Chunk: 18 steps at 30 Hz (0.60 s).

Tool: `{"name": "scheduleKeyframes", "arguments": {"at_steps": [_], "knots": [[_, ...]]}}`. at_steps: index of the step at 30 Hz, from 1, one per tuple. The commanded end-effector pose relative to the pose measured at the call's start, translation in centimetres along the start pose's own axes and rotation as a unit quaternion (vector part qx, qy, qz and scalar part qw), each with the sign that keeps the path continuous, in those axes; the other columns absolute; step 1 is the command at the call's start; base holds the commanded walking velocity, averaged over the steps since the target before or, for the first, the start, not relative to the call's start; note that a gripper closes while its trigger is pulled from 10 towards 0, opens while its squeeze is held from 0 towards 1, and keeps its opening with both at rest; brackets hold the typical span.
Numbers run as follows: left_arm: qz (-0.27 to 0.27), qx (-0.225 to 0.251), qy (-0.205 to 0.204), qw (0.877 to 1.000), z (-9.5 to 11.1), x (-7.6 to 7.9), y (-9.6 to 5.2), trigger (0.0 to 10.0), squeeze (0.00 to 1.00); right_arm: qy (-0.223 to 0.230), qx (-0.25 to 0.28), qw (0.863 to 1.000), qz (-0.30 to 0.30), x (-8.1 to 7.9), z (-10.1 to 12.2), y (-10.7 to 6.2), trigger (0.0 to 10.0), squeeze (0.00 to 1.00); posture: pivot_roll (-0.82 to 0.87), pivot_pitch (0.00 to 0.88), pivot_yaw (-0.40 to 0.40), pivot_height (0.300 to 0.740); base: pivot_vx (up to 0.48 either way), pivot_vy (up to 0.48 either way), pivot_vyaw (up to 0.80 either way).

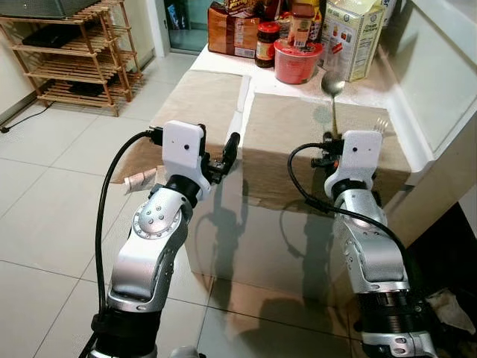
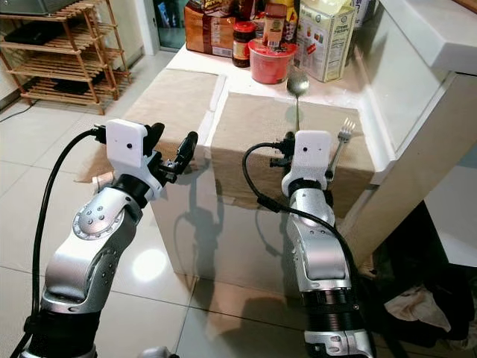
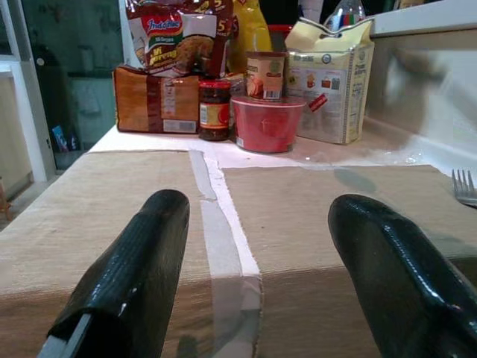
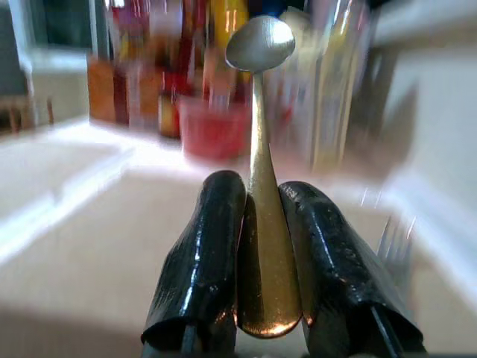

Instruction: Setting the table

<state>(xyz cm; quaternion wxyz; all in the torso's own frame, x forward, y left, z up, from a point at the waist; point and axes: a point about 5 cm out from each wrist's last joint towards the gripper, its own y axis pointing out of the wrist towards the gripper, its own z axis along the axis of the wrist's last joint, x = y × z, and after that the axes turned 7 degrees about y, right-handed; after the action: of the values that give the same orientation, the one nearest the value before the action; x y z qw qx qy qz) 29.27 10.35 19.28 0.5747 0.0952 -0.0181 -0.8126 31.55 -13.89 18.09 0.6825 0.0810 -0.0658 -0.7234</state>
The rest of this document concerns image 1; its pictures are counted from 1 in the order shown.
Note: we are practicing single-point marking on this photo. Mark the dark glass sliding door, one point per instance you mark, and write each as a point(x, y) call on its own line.
point(186, 26)

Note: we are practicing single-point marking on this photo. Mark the beige woven placemat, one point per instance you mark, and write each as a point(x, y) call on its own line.
point(194, 101)
point(283, 149)

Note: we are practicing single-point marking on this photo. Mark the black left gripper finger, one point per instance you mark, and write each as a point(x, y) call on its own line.
point(232, 148)
point(201, 130)

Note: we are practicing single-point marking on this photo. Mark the brown wrapped food pack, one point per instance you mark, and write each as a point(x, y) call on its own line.
point(231, 33)

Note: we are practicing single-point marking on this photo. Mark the red lidded chili jar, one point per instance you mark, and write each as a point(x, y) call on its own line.
point(267, 48)

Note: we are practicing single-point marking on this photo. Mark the silver metal fork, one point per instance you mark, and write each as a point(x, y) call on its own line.
point(383, 125)

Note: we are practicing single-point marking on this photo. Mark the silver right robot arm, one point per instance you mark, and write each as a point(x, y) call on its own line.
point(373, 253)

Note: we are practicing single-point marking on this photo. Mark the white high counter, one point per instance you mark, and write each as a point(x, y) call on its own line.
point(447, 22)

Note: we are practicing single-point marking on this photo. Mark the white low counter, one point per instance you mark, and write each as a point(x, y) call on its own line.
point(261, 239)

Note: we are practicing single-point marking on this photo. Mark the dark grey box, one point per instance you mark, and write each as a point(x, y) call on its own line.
point(37, 7)

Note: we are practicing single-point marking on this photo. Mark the small beige paper roll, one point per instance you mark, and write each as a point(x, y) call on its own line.
point(140, 181)

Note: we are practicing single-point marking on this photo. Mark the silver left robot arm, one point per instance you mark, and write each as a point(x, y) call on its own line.
point(149, 261)

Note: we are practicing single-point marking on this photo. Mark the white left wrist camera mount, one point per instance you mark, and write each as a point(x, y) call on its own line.
point(182, 149)

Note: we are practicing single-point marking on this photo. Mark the wooden slatted shelf rack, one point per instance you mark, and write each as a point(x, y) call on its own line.
point(74, 71)

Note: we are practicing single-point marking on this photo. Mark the beige crumpled cloth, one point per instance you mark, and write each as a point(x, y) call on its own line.
point(447, 309)

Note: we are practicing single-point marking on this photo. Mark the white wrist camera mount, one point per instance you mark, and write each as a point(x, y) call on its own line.
point(358, 156)
point(182, 149)

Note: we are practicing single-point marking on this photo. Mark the cream Hup Seng cracker bag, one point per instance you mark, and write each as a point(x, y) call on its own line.
point(350, 41)

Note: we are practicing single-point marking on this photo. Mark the silver metal spoon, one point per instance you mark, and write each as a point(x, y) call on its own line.
point(332, 83)

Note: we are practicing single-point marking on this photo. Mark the black floor bag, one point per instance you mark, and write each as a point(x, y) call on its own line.
point(455, 261)

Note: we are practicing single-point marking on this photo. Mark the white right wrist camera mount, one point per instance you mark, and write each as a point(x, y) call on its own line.
point(358, 156)

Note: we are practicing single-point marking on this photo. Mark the red instant noodle bowl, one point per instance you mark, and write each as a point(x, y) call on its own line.
point(298, 66)

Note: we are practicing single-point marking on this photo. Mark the flat black shelf item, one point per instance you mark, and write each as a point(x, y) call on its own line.
point(52, 35)

